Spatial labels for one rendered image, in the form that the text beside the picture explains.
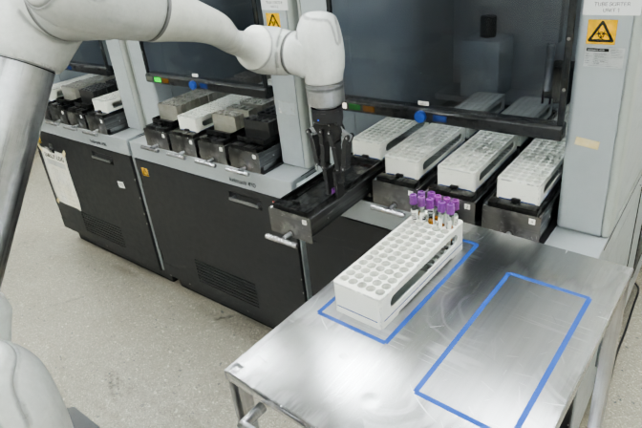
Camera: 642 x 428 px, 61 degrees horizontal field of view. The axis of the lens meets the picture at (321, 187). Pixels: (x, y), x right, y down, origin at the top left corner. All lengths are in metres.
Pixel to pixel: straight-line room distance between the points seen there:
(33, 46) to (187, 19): 0.23
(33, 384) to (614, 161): 1.13
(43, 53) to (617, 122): 1.07
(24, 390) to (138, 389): 1.35
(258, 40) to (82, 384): 1.49
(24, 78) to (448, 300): 0.78
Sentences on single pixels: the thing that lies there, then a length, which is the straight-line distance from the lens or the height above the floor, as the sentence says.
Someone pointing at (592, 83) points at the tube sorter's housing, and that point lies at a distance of 1.25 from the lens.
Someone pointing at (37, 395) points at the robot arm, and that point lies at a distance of 0.86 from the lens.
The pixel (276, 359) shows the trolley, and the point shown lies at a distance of 0.91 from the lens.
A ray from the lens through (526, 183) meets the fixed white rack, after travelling 1.30.
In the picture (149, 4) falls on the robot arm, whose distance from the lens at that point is 0.87.
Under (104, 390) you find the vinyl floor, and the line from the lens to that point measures 2.22.
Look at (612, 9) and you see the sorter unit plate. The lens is 1.21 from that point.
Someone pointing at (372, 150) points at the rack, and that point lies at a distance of 1.55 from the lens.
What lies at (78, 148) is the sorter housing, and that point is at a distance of 2.66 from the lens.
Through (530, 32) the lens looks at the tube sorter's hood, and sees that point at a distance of 1.24.
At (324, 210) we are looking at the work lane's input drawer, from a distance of 1.33.
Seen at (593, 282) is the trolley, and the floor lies 0.82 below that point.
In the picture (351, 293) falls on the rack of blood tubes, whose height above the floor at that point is 0.87.
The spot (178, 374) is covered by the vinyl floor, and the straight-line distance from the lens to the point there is 2.16.
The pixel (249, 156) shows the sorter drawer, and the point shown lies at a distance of 1.73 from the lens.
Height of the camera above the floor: 1.44
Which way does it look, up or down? 26 degrees down
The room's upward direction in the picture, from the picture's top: 6 degrees counter-clockwise
